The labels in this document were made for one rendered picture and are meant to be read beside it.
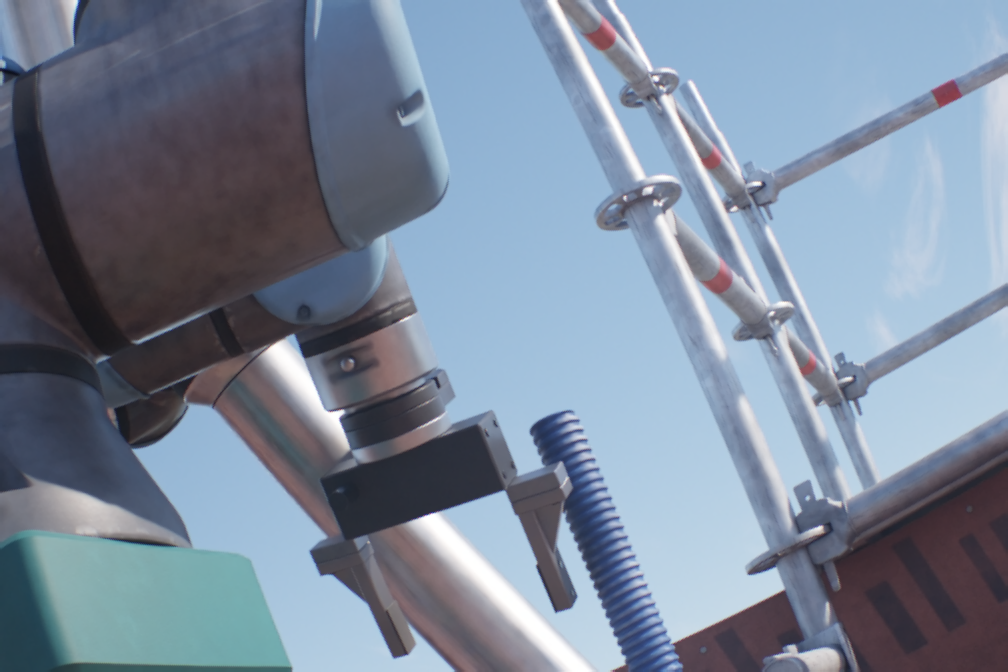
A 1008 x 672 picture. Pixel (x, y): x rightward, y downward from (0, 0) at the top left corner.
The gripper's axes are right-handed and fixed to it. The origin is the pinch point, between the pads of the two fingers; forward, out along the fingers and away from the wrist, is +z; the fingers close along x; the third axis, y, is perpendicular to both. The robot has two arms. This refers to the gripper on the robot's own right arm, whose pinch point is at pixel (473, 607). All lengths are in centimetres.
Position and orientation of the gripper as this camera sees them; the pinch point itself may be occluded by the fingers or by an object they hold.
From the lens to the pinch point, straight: 117.6
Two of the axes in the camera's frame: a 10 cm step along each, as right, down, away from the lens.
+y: -1.8, 1.7, -9.7
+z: 3.6, 9.3, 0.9
